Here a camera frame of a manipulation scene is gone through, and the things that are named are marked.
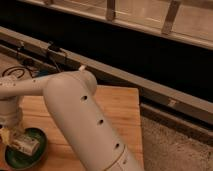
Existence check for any metal window frame rail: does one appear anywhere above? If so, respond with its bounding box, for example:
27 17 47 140
20 0 213 50

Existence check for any white small bottle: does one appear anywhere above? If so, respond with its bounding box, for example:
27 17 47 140
11 134 40 156

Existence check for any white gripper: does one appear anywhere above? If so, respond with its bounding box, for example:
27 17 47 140
0 98 26 145

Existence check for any black clamp on rail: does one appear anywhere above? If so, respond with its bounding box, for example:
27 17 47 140
46 42 62 56

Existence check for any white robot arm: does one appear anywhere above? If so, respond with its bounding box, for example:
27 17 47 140
0 71 144 171

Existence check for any black coiled cable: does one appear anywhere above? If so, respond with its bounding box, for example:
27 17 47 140
2 65 34 78

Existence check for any white plug connector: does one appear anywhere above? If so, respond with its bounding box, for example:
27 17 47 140
78 65 86 71

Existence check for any green ceramic bowl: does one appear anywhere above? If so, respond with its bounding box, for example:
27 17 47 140
4 128 48 170

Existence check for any blue object on floor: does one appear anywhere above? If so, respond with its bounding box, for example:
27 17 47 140
36 70 50 77

